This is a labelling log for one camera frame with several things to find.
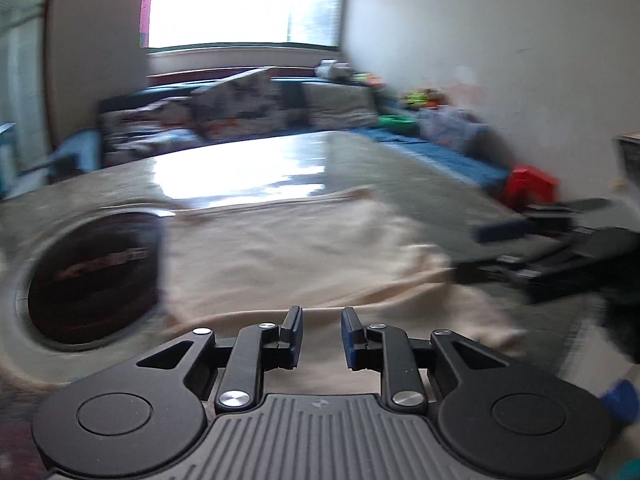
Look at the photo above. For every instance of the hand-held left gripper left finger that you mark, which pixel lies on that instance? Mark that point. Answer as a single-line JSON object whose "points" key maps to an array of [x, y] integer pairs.
{"points": [[295, 335]]}

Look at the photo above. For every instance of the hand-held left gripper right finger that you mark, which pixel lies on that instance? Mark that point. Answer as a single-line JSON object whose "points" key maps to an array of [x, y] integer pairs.
{"points": [[350, 340]]}

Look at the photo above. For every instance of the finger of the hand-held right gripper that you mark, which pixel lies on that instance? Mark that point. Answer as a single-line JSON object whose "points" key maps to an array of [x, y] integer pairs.
{"points": [[500, 232], [500, 264]]}

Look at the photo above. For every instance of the cream sweatshirt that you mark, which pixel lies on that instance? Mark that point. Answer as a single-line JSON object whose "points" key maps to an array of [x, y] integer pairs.
{"points": [[300, 250]]}

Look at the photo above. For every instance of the red plastic stool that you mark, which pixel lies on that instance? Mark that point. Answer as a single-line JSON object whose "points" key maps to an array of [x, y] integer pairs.
{"points": [[530, 176]]}

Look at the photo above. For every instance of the blue blanket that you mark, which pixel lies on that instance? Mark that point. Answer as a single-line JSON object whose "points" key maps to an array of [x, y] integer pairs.
{"points": [[450, 166]]}

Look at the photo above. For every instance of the clear plastic storage box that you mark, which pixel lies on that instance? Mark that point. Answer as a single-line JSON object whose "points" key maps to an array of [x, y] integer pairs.
{"points": [[450, 127]]}

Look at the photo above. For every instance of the blue plastic basket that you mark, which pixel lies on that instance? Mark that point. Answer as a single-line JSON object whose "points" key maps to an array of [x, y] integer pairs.
{"points": [[620, 400]]}

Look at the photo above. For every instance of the green plastic basin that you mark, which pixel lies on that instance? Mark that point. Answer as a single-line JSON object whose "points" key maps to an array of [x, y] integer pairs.
{"points": [[395, 121]]}

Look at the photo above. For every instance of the colourful plush toy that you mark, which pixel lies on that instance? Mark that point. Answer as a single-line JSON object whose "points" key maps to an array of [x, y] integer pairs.
{"points": [[369, 79]]}

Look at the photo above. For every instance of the grey cushion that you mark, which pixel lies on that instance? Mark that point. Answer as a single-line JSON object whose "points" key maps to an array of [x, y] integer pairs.
{"points": [[340, 107]]}

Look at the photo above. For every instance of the round black induction cooktop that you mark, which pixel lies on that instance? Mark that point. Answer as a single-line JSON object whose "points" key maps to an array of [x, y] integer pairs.
{"points": [[90, 280]]}

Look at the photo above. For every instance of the white panda plush toy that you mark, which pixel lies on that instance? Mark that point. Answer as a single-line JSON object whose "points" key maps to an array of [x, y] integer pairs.
{"points": [[332, 69]]}

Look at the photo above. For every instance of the square butterfly print pillow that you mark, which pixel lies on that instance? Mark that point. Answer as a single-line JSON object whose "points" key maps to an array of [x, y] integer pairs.
{"points": [[235, 105]]}

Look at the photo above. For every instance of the flat butterfly print pillow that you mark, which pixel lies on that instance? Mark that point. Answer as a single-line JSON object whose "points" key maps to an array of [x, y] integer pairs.
{"points": [[145, 130]]}

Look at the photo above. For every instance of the blue corner sofa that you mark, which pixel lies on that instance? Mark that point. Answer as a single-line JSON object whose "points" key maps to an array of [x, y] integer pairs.
{"points": [[80, 147]]}

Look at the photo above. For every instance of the light blue cabinet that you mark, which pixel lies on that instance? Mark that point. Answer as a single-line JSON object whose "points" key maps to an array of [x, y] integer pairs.
{"points": [[6, 160]]}

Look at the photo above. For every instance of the window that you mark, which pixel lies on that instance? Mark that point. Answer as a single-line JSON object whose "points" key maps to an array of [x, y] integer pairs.
{"points": [[225, 0]]}

